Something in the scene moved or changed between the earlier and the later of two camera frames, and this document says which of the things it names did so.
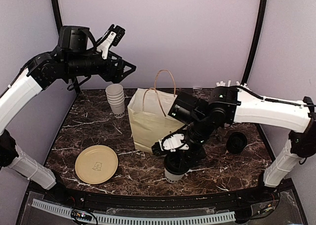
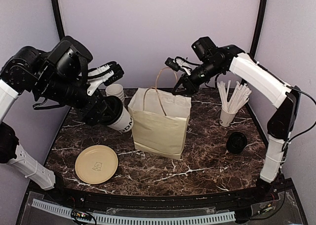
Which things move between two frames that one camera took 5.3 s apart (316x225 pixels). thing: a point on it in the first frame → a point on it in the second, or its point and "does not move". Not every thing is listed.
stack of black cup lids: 236,142 does not move
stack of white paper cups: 115,97 does not move
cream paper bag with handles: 148,110 does not move
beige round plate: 96,164 does not move
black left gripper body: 109,75 → 89,112
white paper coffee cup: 172,177 → 125,123
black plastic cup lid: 176,163 → 113,109
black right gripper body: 191,157 → 194,86
